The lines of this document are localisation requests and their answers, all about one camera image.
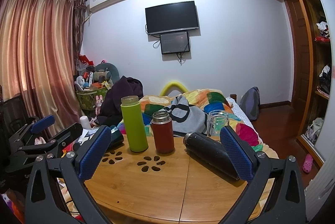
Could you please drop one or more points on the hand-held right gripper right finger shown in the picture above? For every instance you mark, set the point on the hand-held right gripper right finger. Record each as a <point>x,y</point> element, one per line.
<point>236,157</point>

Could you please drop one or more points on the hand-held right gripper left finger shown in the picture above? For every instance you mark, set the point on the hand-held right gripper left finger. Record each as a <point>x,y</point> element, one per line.
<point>93,154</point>

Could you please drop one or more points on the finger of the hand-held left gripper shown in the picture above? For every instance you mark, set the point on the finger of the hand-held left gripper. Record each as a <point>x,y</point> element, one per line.
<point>42,123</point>
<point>70,130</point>

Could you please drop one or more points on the black thermos cup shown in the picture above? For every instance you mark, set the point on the black thermos cup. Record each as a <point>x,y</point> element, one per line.
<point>209,152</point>

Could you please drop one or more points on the dark green cup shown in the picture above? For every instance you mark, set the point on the dark green cup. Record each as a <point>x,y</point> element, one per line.
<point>116,137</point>

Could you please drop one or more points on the red thermos cup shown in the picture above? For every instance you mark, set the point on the red thermos cup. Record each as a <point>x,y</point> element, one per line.
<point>162,136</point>

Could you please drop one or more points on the white bottle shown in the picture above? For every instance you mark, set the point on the white bottle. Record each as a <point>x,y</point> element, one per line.
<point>84,122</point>

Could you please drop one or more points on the black mesh chair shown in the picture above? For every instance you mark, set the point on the black mesh chair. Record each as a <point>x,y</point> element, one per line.
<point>13,114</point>

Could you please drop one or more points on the green basket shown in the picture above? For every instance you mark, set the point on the green basket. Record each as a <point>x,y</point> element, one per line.
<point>87,99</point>

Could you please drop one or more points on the pink bunny toy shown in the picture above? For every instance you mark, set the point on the pink bunny toy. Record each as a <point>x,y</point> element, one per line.
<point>99,103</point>

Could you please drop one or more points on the clear glass jar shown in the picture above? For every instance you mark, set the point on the clear glass jar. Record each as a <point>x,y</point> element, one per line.
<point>216,123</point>

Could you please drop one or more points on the grey backpack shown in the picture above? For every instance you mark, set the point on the grey backpack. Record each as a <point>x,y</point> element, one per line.
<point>250,103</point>

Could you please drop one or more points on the dark purple clothing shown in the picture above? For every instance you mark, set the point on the dark purple clothing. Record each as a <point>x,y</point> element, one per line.
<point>120,98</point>

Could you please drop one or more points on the grey black garment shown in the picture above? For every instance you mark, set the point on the grey black garment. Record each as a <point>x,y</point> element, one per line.
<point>188,116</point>

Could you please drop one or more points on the colourful patchwork quilt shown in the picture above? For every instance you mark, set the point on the colourful patchwork quilt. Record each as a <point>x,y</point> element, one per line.
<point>209,99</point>

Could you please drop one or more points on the pink curtain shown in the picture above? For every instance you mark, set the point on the pink curtain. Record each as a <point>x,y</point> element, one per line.
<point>39,56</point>

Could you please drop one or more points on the grey green plush toy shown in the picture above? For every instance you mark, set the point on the grey green plush toy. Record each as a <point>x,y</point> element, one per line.
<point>104,72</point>

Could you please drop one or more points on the pink slipper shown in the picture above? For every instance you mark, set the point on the pink slipper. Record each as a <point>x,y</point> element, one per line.
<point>307,163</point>

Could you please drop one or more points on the red bag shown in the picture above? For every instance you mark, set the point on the red bag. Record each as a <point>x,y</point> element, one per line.
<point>85,59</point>

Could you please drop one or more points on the white bag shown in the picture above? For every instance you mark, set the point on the white bag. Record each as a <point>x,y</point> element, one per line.
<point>315,129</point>

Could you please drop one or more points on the yellow foam tube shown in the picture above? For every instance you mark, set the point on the yellow foam tube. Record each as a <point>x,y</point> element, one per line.
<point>174,84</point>

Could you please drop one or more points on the small black monitor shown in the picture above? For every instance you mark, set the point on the small black monitor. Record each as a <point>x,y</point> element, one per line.
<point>174,43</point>

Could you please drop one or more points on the wall television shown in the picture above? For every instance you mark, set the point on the wall television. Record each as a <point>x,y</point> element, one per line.
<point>172,17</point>

